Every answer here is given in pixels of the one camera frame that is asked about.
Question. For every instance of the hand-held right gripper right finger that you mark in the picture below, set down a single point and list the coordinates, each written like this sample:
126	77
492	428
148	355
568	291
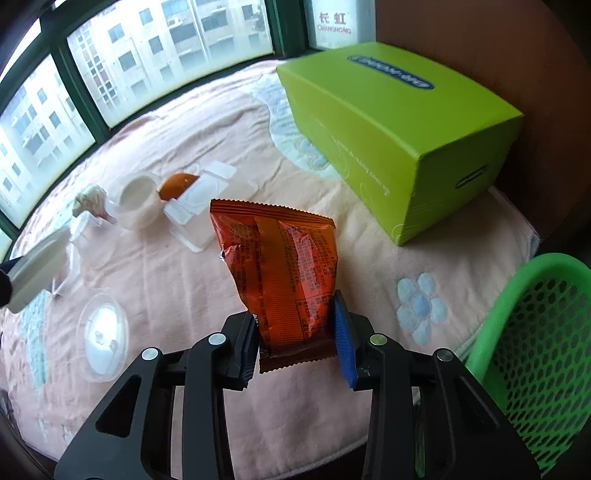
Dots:
344	341

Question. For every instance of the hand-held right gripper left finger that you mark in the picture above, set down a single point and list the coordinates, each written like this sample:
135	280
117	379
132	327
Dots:
245	350

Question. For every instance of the orange snack packet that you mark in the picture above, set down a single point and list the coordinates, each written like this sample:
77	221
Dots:
277	277

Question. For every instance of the green plastic mesh basket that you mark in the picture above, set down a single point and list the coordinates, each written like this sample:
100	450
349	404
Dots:
503	304

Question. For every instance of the orange peel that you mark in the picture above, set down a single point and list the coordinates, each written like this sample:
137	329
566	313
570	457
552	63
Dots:
178	184

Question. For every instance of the clear plastic cup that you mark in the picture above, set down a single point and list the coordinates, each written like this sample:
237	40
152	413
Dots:
69	277

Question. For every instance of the small clear plastic box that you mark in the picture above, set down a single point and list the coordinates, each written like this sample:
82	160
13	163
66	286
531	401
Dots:
84	228

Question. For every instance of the clear round plastic lid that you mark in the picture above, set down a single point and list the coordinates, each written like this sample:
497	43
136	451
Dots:
104	341

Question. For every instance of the pink printed blanket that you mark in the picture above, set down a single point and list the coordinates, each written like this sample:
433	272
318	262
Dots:
161	286

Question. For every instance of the white plastic cup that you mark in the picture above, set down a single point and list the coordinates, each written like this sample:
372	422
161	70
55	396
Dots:
138	203

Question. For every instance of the clear plastic clamshell box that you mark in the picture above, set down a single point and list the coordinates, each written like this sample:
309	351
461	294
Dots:
194	201

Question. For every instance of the green cardboard box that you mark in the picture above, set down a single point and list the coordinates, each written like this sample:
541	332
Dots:
392	129

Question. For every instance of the apartment building outside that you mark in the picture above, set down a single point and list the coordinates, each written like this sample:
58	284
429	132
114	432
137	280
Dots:
184	46

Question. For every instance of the white air conditioner unit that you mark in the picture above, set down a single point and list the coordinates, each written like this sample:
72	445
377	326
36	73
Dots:
337	23

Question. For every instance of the brown wooden cabinet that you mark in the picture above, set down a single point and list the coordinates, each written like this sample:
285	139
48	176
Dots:
531	69

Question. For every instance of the green window frame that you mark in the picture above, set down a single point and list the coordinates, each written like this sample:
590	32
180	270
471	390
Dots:
76	83

